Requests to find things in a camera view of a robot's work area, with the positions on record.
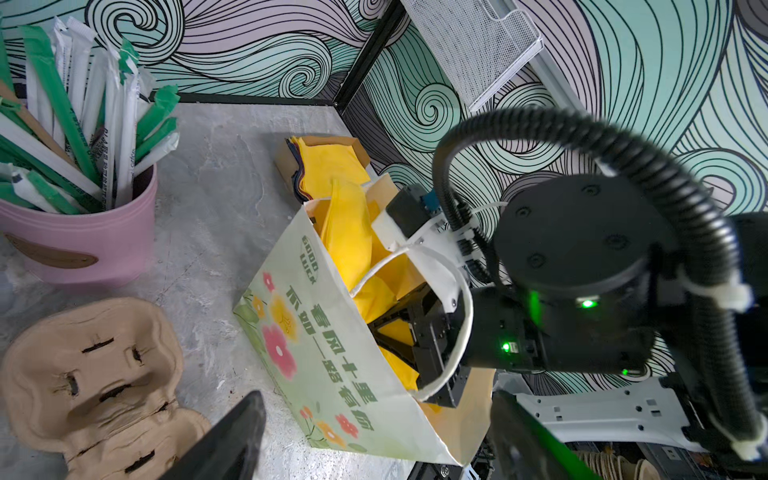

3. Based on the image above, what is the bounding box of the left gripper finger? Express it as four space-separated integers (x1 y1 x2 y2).
160 390 266 480

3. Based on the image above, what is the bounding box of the brown cardboard napkin tray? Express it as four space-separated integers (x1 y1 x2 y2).
274 134 373 193

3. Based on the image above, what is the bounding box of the aluminium rail right wall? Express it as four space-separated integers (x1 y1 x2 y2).
506 1 599 113

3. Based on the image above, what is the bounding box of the stack of green paper cups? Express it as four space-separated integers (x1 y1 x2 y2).
576 451 662 480

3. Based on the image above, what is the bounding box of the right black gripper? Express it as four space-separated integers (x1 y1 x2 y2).
369 185 599 479

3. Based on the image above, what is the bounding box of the white paper takeout bag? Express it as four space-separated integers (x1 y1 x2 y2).
234 200 494 466

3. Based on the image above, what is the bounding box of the clear acrylic wall holder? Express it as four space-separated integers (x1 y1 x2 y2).
403 0 543 114

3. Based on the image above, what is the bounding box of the brown pulp cup carrier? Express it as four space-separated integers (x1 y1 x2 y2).
1 298 211 479

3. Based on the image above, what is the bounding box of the yellow paper napkin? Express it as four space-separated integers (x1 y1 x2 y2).
311 176 433 391

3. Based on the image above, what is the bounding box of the pink cup holder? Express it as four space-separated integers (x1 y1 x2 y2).
1 167 159 291

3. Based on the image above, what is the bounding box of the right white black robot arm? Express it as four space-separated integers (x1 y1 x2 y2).
369 108 767 478

